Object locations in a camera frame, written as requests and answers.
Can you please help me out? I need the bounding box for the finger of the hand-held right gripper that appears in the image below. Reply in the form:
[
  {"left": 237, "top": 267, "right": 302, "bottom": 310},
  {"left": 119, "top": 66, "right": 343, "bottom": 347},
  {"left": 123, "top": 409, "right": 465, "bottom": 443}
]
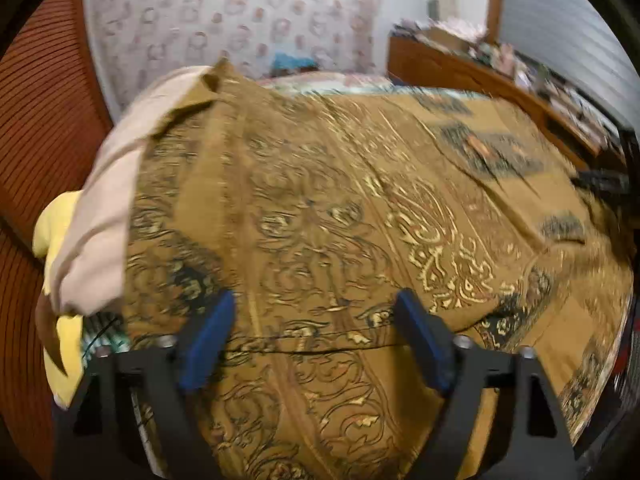
[{"left": 574, "top": 169, "right": 634, "bottom": 197}]

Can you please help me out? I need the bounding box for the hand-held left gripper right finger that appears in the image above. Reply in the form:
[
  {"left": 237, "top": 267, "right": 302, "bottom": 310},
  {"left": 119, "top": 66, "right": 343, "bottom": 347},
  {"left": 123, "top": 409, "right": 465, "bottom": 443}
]
[{"left": 394, "top": 288, "right": 581, "bottom": 480}]

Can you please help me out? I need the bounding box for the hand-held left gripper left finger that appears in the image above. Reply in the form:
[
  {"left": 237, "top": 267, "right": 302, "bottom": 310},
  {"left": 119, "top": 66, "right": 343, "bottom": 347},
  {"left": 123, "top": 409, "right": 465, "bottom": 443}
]
[{"left": 52, "top": 289, "right": 237, "bottom": 480}]

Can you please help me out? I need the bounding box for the brown patterned shirt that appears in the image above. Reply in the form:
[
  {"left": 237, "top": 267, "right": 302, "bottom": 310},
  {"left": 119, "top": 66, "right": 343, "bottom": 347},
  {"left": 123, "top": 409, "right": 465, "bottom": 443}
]
[{"left": 120, "top": 57, "right": 633, "bottom": 480}]

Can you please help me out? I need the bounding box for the grey window blind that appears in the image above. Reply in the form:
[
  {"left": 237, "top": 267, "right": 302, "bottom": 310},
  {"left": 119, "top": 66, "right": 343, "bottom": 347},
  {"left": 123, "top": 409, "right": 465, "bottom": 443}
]
[{"left": 499, "top": 0, "right": 634, "bottom": 127}]

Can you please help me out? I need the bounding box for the beige cloth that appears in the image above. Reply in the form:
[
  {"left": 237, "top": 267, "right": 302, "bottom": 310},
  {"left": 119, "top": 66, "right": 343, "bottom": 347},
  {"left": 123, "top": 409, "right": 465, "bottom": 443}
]
[{"left": 50, "top": 65, "right": 217, "bottom": 317}]

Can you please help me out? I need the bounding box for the long wooden cabinet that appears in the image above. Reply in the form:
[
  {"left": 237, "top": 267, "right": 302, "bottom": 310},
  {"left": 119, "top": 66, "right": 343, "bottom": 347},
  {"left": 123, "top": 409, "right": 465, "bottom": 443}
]
[{"left": 387, "top": 34, "right": 627, "bottom": 172}]

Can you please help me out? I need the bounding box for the cardboard box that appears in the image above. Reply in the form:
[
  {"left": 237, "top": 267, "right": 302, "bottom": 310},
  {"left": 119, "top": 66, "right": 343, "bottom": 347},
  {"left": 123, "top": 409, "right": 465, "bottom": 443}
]
[{"left": 424, "top": 27, "right": 472, "bottom": 52}]

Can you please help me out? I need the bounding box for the floral bed sheet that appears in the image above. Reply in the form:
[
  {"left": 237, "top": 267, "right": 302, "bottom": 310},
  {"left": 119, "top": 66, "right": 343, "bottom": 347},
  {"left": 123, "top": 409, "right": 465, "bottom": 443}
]
[{"left": 259, "top": 71, "right": 402, "bottom": 97}]

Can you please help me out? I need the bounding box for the brown slatted wooden wardrobe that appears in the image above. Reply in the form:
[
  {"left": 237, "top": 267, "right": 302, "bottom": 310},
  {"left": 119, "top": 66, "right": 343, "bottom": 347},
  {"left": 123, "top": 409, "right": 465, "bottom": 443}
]
[{"left": 0, "top": 0, "right": 115, "bottom": 477}]

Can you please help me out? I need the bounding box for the teal box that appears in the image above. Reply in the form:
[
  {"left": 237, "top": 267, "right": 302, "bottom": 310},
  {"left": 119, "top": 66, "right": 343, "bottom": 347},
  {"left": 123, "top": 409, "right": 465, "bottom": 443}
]
[{"left": 270, "top": 52, "right": 319, "bottom": 74}]

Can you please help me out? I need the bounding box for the circle patterned sheer curtain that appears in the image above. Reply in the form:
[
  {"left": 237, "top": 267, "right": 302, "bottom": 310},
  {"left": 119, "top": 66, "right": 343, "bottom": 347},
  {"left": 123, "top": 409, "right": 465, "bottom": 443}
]
[{"left": 81, "top": 0, "right": 390, "bottom": 112}]

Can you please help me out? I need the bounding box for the wooden window frame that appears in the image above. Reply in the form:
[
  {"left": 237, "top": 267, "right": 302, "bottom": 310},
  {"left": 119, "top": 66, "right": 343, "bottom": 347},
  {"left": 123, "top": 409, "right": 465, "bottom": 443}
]
[{"left": 486, "top": 0, "right": 507, "bottom": 45}]

